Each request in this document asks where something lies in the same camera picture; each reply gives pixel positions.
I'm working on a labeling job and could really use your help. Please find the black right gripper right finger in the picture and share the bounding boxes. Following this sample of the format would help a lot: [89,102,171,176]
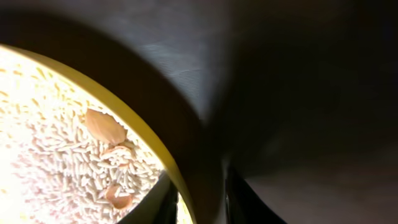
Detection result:
[225,167,286,224]

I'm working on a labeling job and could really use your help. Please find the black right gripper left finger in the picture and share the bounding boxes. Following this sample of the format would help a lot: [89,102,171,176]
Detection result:
[118,172,178,224]

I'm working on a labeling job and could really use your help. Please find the rice and food scraps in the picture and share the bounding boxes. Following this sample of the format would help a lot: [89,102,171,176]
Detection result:
[1,64,163,223]

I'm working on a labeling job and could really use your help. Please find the yellow plate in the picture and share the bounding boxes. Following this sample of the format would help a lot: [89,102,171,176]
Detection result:
[1,45,196,223]

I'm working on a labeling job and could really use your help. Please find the dark brown serving tray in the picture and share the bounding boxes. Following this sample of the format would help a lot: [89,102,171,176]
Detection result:
[1,1,397,223]

